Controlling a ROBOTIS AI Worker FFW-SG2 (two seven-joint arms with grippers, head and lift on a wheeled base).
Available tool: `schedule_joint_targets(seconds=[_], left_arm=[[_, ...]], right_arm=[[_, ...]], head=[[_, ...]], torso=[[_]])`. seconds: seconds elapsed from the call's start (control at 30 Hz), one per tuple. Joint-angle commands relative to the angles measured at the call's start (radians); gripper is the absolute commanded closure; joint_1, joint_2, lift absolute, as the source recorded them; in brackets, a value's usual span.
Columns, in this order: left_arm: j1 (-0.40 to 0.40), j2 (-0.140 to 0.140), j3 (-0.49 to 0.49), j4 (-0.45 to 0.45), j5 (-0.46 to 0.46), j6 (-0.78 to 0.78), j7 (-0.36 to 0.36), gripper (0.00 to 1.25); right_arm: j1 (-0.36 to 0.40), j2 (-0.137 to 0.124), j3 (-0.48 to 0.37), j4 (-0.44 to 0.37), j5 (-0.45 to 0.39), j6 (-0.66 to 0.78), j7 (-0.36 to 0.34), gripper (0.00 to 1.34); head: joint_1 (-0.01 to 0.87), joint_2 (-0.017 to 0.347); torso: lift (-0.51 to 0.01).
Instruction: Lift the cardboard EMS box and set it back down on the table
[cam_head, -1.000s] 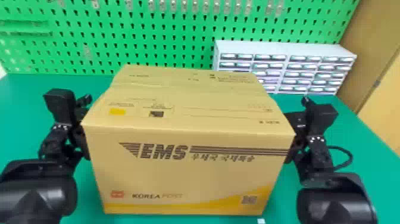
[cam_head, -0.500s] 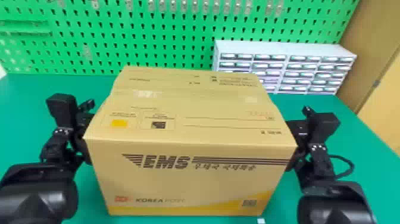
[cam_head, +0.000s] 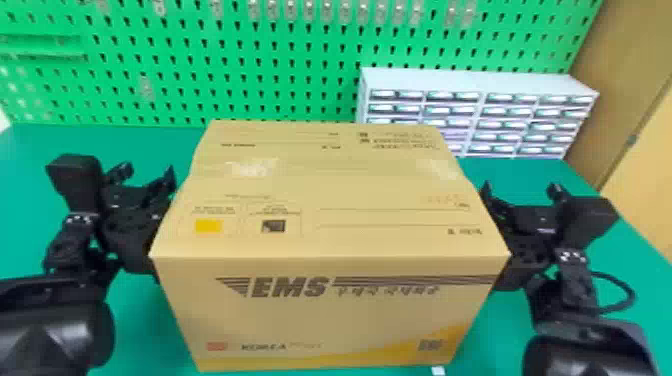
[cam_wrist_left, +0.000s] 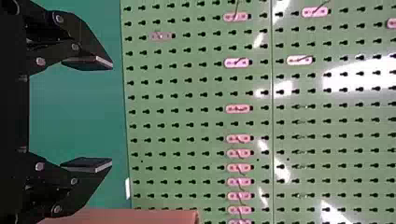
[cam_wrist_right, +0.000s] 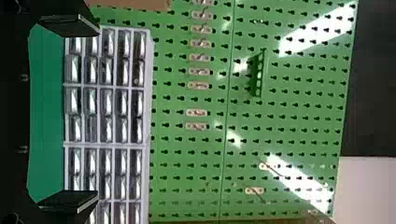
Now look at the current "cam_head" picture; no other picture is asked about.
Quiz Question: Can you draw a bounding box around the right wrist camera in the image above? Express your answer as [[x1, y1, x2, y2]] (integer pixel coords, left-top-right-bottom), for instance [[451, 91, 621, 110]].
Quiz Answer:
[[556, 194, 620, 250]]

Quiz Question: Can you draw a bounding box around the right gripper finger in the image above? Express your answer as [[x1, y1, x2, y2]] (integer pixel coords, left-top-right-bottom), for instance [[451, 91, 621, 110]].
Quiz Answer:
[[480, 180, 514, 233], [545, 181, 572, 206]]

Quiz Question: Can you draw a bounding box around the cardboard box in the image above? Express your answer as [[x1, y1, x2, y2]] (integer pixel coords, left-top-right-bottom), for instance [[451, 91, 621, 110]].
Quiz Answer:
[[148, 118, 512, 373]]

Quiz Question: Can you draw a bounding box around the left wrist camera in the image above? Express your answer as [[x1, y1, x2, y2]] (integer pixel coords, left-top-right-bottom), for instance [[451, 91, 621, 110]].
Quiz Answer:
[[45, 153, 107, 213]]

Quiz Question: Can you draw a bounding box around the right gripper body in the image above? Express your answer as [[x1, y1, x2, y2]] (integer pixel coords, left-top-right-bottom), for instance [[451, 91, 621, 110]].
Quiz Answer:
[[495, 204, 561, 292]]

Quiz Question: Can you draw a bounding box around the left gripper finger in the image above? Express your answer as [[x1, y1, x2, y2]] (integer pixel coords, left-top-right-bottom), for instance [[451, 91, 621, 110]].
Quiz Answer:
[[105, 160, 136, 187], [143, 165, 178, 222]]

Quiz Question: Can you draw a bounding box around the black cable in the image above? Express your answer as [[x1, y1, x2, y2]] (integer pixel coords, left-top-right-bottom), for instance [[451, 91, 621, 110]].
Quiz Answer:
[[592, 269, 638, 317]]

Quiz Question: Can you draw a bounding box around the white drawer cabinet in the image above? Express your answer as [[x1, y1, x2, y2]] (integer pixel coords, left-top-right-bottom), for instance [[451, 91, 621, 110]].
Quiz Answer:
[[356, 66, 600, 160]]

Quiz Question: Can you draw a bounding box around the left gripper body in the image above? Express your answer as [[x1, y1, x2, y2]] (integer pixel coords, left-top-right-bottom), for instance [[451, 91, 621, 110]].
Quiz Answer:
[[96, 180, 162, 281]]

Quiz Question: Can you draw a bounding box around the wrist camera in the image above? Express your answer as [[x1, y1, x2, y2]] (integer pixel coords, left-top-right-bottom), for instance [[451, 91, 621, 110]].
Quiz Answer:
[[45, 153, 107, 213], [556, 194, 620, 250]]

